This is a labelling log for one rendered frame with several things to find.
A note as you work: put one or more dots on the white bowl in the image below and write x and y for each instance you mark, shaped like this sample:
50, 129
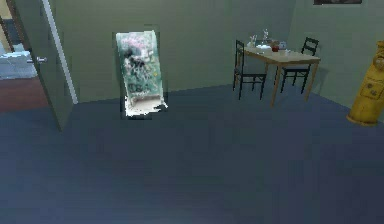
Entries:
264, 47

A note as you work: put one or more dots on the black chair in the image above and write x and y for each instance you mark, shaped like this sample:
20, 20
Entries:
300, 68
246, 71

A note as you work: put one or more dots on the light wooden table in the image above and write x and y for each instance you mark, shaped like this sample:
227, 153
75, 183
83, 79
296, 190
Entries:
283, 60

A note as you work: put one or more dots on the clear glass bottle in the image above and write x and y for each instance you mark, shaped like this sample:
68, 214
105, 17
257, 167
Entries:
265, 36

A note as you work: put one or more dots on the small white cup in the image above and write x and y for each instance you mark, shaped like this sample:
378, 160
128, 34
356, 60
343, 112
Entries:
283, 45

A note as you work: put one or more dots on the grey-green room door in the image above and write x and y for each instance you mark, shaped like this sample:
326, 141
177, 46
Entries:
50, 60

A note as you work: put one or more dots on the silver door knob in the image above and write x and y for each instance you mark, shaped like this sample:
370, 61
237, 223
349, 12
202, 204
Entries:
40, 60

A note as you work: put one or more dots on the grey bed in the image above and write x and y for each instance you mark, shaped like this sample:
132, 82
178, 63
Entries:
15, 65

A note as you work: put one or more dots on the dark framed wall picture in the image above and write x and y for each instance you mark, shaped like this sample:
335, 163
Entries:
337, 1

